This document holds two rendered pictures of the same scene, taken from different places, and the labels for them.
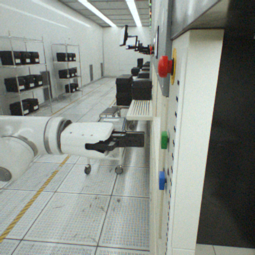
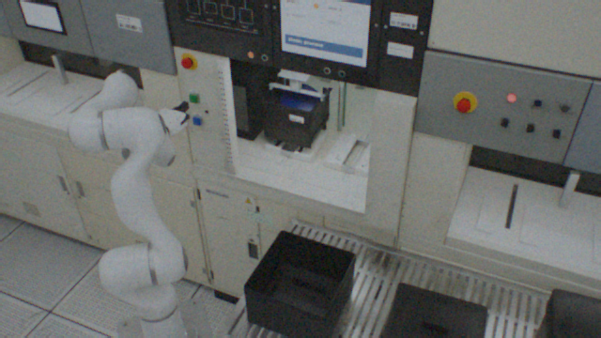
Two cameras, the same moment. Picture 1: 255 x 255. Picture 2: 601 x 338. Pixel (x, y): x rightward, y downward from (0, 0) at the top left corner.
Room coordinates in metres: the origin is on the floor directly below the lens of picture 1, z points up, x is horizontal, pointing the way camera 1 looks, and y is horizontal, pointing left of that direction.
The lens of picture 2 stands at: (-0.51, 1.47, 2.28)
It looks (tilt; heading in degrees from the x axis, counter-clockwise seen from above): 39 degrees down; 287
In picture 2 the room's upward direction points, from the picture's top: straight up
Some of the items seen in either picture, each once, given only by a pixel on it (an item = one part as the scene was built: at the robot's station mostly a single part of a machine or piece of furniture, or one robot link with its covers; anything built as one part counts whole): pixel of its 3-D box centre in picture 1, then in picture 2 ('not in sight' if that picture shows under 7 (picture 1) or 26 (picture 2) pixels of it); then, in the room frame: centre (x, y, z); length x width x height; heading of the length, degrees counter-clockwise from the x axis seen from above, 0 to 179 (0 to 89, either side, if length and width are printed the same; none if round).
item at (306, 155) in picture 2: not in sight; (297, 139); (0.10, -0.35, 0.89); 0.22 x 0.21 x 0.04; 84
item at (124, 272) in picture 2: not in sight; (138, 281); (0.24, 0.65, 1.07); 0.19 x 0.12 x 0.24; 30
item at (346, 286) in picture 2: not in sight; (301, 286); (-0.15, 0.37, 0.85); 0.28 x 0.28 x 0.17; 83
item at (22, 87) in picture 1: (15, 84); not in sight; (4.21, 2.24, 0.81); 0.30 x 0.28 x 0.26; 170
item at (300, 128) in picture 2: not in sight; (296, 106); (0.10, -0.35, 1.06); 0.24 x 0.20 x 0.32; 174
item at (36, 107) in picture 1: (30, 104); not in sight; (4.58, 2.19, 0.31); 0.30 x 0.28 x 0.26; 172
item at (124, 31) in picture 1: (134, 39); not in sight; (3.41, -0.08, 1.59); 0.50 x 0.41 x 0.36; 84
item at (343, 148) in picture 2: not in sight; (356, 154); (-0.17, -0.32, 0.89); 0.22 x 0.21 x 0.04; 84
